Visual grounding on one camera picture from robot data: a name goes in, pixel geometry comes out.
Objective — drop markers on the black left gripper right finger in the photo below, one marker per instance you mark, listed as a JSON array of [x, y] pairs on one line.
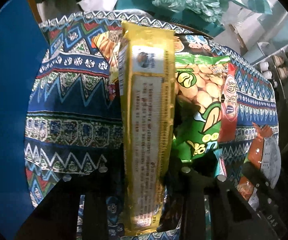
[[206, 205]]

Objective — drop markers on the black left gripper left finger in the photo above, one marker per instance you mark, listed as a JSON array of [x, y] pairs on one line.
[[81, 206]]

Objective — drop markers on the red snack bag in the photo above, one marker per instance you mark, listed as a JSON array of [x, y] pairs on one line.
[[229, 107]]

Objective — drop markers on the green bean snack bag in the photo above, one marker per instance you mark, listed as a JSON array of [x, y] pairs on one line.
[[199, 83]]

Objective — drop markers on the gold long snack pack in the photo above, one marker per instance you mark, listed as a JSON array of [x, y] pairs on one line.
[[147, 93]]

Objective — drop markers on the orange snack bag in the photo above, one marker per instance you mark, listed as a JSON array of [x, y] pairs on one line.
[[264, 154]]

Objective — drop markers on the black snack bag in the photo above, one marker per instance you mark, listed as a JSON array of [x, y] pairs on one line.
[[192, 43]]

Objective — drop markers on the gold red-logo snack pack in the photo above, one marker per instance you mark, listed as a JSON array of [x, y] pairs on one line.
[[108, 44]]

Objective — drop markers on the patterned blue bed cover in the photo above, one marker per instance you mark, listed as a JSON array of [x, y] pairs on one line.
[[73, 123]]

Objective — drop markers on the grey shoe rack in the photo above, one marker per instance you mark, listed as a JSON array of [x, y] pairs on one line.
[[274, 67]]

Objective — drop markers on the blue cardboard box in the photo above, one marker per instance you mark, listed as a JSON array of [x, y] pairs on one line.
[[22, 47]]

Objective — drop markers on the green plastic bag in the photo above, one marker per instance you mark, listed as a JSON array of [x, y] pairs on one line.
[[201, 15]]

